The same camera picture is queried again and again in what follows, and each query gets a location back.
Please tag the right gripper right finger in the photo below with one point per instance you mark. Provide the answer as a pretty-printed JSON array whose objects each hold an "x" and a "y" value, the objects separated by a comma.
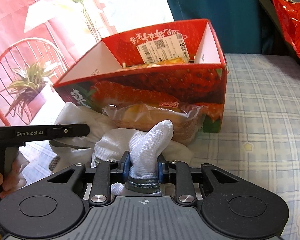
[{"x": 166, "y": 170}]

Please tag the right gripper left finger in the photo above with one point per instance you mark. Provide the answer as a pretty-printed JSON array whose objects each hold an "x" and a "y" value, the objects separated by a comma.
[{"x": 120, "y": 169}]

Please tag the white knit glove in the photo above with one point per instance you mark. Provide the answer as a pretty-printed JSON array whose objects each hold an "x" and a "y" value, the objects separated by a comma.
[{"x": 144, "y": 148}]

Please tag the red strawberry cardboard box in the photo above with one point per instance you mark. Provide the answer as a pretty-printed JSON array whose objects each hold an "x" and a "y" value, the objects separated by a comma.
[{"x": 98, "y": 78}]

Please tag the orange floral quilted mitt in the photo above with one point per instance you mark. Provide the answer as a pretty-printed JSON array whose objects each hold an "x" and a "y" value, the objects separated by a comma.
[{"x": 179, "y": 60}]

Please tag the person's left hand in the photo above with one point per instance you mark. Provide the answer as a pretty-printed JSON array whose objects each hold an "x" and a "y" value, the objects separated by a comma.
[{"x": 15, "y": 179}]

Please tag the white cloth bag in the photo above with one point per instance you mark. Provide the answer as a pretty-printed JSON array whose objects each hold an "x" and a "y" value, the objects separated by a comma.
[{"x": 79, "y": 149}]

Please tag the plastic wrapped bread package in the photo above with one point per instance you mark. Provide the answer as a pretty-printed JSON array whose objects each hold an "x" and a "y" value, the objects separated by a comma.
[{"x": 186, "y": 118}]

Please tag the blue plaid bed sheet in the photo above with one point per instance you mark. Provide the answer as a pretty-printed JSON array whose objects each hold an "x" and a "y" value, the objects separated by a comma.
[{"x": 259, "y": 138}]

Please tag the white shipping label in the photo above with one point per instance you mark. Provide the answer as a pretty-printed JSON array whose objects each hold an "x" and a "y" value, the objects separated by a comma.
[{"x": 163, "y": 49}]

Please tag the teal curtain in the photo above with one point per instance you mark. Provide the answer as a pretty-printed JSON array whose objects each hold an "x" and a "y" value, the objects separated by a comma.
[{"x": 236, "y": 22}]

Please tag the red plastic bag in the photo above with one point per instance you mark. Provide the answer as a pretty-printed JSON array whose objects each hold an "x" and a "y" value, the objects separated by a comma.
[{"x": 289, "y": 18}]

